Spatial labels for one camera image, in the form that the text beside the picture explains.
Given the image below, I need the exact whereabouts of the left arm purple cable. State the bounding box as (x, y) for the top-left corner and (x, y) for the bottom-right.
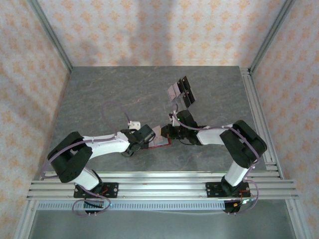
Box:
(40, 101), (132, 217)

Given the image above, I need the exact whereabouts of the black controller board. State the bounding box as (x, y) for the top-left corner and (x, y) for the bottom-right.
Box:
(224, 198), (256, 215)
(83, 200), (105, 215)

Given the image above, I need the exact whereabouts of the red leather card holder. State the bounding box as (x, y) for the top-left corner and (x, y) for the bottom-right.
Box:
(141, 138), (172, 149)

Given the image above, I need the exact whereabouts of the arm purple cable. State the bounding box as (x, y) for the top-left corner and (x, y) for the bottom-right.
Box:
(171, 103), (260, 215)
(40, 101), (132, 217)

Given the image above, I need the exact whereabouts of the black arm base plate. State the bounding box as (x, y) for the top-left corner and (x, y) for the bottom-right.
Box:
(205, 181), (251, 199)
(73, 182), (119, 199)

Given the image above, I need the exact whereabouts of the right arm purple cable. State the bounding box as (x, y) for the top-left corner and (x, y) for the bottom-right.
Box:
(171, 103), (260, 215)

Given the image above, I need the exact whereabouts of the aluminium frame leg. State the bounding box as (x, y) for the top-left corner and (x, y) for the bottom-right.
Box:
(285, 199), (312, 239)
(14, 200), (38, 239)

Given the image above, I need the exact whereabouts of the aluminium frame post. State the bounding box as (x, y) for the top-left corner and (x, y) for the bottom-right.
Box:
(248, 0), (297, 74)
(26, 0), (73, 73)

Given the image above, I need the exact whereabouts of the aluminium side rail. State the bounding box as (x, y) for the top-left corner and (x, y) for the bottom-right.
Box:
(239, 66), (285, 180)

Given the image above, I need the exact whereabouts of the aluminium rail beam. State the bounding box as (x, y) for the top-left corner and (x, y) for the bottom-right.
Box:
(26, 171), (299, 201)

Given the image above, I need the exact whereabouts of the grey slotted cable duct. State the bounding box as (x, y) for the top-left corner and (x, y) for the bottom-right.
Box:
(36, 201), (226, 212)

